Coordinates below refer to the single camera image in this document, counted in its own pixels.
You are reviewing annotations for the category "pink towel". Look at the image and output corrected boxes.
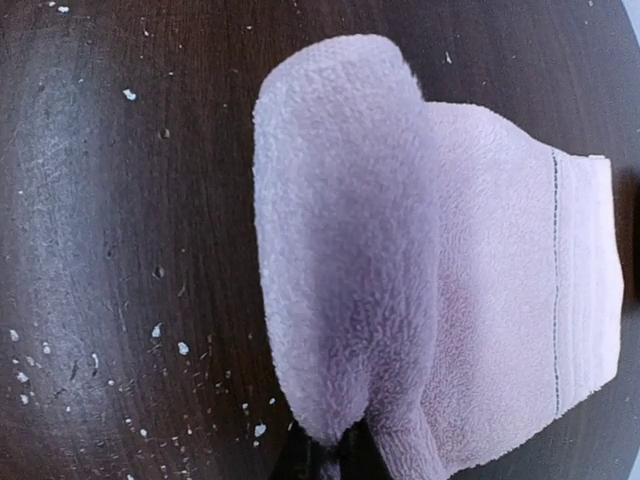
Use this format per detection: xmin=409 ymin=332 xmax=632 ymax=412
xmin=253 ymin=35 xmax=624 ymax=479

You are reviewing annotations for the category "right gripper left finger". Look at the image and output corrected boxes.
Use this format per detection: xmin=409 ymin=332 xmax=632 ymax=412
xmin=269 ymin=422 xmax=340 ymax=480

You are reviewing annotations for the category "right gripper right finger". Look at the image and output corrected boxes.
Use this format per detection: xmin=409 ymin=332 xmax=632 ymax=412
xmin=338 ymin=419 xmax=390 ymax=480

